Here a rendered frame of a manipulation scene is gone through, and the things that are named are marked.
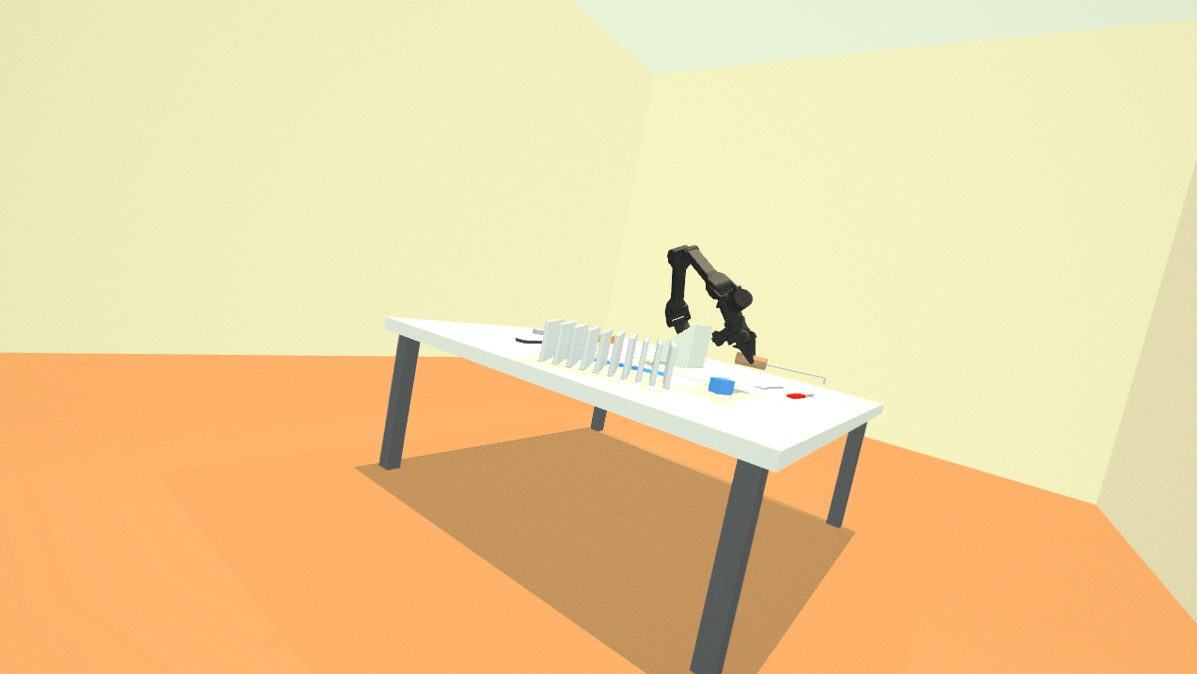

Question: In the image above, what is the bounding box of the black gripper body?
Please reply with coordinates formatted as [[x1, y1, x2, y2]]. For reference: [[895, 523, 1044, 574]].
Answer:
[[725, 312, 757, 345]]

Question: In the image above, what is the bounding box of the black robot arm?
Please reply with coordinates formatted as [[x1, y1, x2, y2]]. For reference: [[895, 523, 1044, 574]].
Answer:
[[666, 245, 753, 346]]

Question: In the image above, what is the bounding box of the blue cube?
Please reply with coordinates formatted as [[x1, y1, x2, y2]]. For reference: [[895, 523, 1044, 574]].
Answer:
[[707, 377, 735, 395]]

